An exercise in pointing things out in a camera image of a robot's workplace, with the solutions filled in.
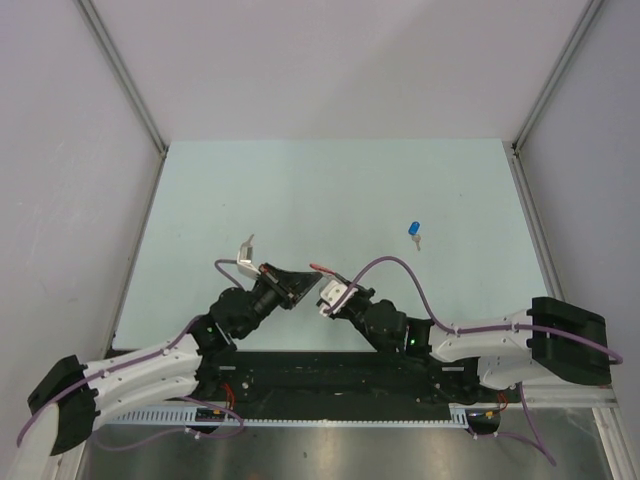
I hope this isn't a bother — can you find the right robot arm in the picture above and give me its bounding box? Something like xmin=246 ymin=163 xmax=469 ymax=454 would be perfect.
xmin=318 ymin=270 xmax=611 ymax=401

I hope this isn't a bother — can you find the white cable duct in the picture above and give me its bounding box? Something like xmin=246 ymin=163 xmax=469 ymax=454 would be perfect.
xmin=107 ymin=403 xmax=498 ymax=429

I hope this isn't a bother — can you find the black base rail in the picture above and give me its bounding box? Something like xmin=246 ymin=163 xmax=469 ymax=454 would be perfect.
xmin=102 ymin=349 xmax=506 ymax=421

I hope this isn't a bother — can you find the key with blue cap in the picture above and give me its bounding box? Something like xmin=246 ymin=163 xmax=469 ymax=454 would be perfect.
xmin=408 ymin=221 xmax=421 ymax=251

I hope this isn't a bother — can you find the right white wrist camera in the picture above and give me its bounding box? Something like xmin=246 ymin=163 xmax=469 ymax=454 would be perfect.
xmin=318 ymin=279 xmax=355 ymax=317

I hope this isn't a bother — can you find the red handled metal key holder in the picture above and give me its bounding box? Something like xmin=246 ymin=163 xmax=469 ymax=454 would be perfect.
xmin=309 ymin=263 xmax=336 ymax=277

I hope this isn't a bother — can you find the right aluminium corner post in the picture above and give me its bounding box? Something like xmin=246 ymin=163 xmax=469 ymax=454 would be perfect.
xmin=510 ymin=0 xmax=606 ymax=151

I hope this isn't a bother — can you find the left aluminium corner post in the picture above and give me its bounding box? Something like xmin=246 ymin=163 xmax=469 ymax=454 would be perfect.
xmin=73 ymin=0 xmax=169 ymax=156

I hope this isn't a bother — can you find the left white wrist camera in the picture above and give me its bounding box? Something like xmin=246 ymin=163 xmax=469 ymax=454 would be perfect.
xmin=236 ymin=234 xmax=260 ymax=280

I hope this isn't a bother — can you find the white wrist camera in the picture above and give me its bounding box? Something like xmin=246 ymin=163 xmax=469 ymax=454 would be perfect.
xmin=236 ymin=234 xmax=260 ymax=280
xmin=318 ymin=279 xmax=355 ymax=317

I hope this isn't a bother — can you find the aluminium corner post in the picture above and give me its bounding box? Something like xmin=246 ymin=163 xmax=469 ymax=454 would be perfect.
xmin=73 ymin=0 xmax=169 ymax=156
xmin=510 ymin=0 xmax=606 ymax=151

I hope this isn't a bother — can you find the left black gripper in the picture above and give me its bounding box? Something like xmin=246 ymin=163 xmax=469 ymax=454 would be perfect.
xmin=235 ymin=262 xmax=321 ymax=338

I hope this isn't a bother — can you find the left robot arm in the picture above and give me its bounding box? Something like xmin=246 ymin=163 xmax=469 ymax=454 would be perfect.
xmin=24 ymin=263 xmax=322 ymax=456

